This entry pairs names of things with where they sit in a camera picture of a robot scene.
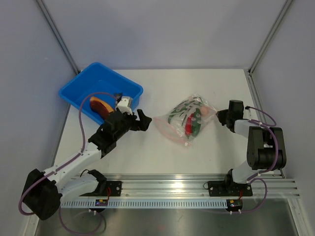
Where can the slotted white cable duct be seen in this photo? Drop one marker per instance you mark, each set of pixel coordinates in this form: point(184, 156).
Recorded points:
point(147, 203)

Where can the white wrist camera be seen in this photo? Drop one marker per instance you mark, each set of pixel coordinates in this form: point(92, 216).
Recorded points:
point(247, 112)
point(124, 105)

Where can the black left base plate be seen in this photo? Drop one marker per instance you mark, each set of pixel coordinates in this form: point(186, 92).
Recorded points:
point(113, 188)

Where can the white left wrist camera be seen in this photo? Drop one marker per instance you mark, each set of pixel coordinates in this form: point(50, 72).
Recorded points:
point(124, 105)

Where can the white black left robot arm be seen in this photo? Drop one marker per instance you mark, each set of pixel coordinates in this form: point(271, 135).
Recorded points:
point(45, 191)

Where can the grey fake fish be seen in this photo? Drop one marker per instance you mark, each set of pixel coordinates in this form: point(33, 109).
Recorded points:
point(118, 97)

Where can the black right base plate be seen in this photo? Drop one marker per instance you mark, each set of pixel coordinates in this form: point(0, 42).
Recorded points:
point(222, 189)

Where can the orange red fake papaya slice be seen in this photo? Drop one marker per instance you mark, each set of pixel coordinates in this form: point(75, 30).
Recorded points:
point(100, 107)

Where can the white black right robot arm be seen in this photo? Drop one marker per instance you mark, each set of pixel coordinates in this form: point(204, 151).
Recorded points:
point(265, 148)

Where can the green fake cucumber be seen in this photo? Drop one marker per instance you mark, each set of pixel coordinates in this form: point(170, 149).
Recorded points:
point(196, 122)

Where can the peach fake radish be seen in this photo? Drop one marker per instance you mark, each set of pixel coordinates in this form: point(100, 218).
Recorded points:
point(204, 111)

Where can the aluminium frame post left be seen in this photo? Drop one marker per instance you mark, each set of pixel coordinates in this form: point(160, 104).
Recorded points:
point(57, 35)

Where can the aluminium mounting rail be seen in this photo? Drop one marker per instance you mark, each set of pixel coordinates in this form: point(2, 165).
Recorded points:
point(189, 186)

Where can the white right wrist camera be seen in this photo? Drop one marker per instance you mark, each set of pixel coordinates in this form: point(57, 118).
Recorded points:
point(247, 112)

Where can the aluminium frame post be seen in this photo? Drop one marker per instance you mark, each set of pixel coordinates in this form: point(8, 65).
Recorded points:
point(57, 35)
point(270, 35)

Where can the aluminium frame post right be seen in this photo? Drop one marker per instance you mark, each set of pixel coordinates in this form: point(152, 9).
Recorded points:
point(270, 35)

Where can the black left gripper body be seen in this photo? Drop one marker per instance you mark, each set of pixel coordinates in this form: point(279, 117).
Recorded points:
point(128, 121)

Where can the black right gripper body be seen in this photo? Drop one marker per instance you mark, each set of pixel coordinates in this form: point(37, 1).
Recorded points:
point(223, 115)

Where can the red fake pepper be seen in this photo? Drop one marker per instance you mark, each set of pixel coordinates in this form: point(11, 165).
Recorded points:
point(188, 125)

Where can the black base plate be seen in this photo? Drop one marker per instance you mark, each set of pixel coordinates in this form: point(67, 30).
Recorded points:
point(113, 188)
point(222, 189)

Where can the blue plastic bin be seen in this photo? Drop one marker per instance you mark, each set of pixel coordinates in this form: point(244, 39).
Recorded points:
point(103, 83)

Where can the clear zip top bag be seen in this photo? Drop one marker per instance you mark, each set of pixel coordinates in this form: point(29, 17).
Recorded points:
point(183, 123)

